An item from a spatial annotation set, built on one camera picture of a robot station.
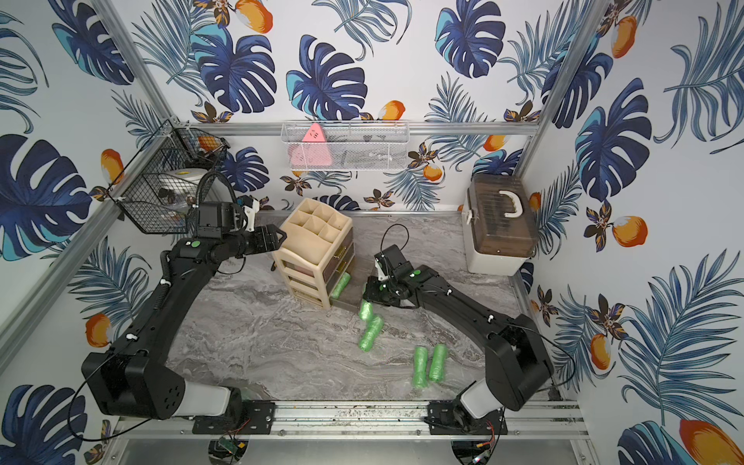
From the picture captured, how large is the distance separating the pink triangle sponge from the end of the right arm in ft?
1.34

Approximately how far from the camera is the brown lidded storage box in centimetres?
94

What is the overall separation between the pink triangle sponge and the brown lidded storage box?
54 cm

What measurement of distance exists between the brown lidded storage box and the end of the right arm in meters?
0.37

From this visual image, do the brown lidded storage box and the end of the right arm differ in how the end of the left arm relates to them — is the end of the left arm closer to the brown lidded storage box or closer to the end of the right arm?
the end of the right arm

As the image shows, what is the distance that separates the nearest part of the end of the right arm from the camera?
1.99ft

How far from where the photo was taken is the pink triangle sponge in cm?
90
